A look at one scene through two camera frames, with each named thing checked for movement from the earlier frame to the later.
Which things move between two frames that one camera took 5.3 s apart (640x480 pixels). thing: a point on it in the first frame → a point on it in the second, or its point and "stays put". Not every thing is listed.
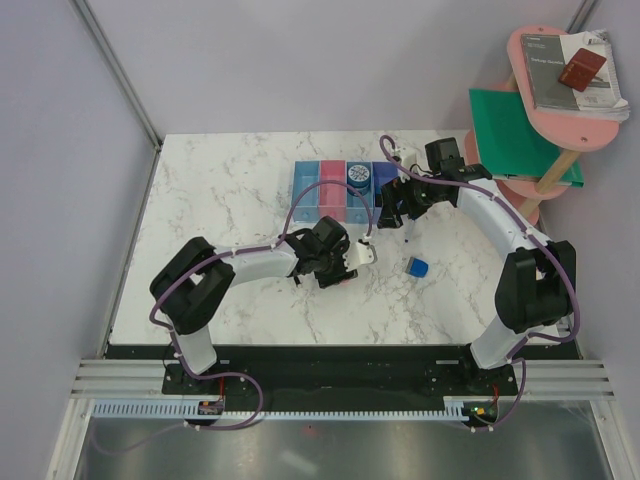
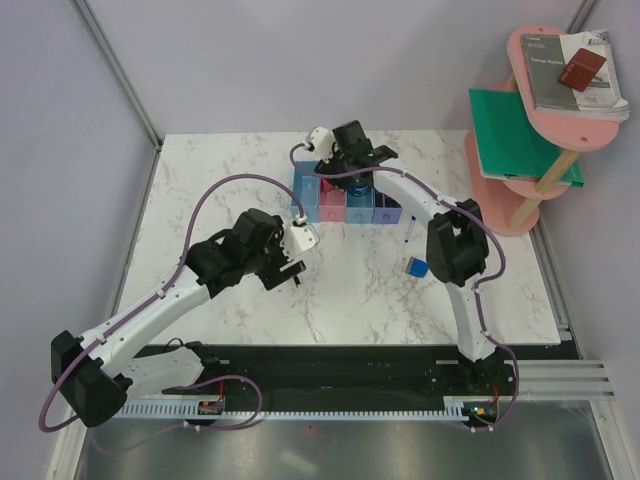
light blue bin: [356, 210] stays put
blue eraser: [416, 267] stays put
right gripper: [399, 189] → [330, 175]
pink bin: [332, 198] stays put
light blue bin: [308, 208] stays put
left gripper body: [335, 271] → [272, 259]
